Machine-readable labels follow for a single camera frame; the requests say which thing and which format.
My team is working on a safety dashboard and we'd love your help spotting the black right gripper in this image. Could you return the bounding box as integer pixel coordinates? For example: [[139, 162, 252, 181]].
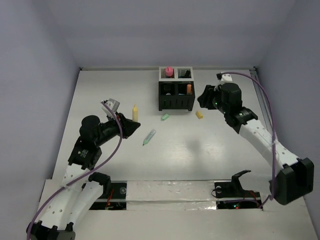
[[196, 84, 229, 115]]

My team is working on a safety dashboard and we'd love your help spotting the white slotted organizer box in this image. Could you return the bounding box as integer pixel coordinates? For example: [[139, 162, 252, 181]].
[[158, 66, 194, 82]]

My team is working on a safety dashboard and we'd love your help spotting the orange marker cap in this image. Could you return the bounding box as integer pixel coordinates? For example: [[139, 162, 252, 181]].
[[186, 84, 193, 93]]

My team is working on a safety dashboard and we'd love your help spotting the black slotted organizer box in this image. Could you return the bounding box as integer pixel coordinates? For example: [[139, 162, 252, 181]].
[[158, 81, 196, 112]]

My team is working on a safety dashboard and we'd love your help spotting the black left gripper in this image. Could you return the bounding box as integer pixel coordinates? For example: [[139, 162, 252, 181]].
[[95, 111, 140, 146]]

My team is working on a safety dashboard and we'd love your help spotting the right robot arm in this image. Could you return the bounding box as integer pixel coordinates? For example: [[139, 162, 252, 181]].
[[197, 83, 315, 205]]

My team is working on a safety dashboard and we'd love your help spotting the clear green highlighter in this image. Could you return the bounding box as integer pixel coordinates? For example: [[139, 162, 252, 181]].
[[142, 129, 157, 146]]

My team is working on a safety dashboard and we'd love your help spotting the clear yellow highlighter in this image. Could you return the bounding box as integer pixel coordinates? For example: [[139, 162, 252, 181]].
[[132, 104, 139, 122]]

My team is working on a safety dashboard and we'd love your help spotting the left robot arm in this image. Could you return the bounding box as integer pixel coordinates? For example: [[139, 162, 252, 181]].
[[26, 112, 141, 240]]

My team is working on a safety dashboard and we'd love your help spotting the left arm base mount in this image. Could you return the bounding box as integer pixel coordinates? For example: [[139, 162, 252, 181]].
[[88, 172, 127, 211]]

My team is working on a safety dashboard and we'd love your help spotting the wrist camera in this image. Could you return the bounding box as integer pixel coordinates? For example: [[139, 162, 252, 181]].
[[101, 98, 120, 119], [216, 72, 233, 83]]

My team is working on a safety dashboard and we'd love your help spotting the clear blue-tip marker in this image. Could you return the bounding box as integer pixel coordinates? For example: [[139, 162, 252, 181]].
[[178, 70, 187, 78]]

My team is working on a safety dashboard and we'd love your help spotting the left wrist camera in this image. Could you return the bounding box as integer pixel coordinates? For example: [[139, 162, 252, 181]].
[[101, 98, 120, 119]]

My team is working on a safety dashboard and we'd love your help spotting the yellow marker cap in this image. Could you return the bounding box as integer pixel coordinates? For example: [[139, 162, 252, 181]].
[[195, 111, 204, 119]]

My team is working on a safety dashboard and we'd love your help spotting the pink bottle of pens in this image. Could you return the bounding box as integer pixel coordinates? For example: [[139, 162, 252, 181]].
[[164, 66, 174, 78]]

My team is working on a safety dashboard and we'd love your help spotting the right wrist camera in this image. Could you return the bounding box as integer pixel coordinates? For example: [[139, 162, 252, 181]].
[[216, 72, 233, 83]]

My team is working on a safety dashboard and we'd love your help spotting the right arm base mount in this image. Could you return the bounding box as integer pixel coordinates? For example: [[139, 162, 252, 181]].
[[211, 170, 262, 210]]

